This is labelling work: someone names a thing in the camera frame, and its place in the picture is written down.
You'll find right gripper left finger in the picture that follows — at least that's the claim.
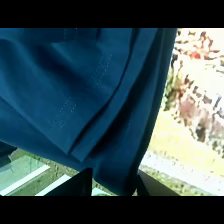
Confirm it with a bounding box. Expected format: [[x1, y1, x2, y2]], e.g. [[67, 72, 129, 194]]
[[44, 167, 94, 197]]

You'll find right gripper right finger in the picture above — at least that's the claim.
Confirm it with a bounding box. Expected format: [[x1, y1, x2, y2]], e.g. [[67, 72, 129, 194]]
[[136, 169, 181, 197]]

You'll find blue T-shirt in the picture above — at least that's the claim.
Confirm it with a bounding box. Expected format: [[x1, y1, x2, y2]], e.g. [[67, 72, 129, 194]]
[[0, 27, 179, 197]]

